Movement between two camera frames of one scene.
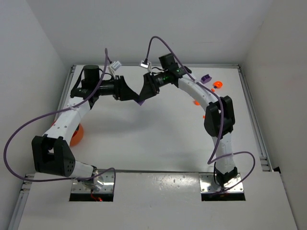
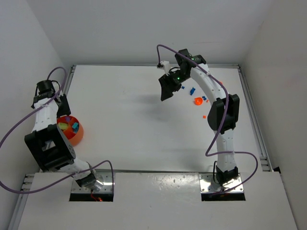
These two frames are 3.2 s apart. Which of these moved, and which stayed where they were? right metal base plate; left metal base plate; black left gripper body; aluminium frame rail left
Moved: black left gripper body
Stayed: left metal base plate; right metal base plate; aluminium frame rail left
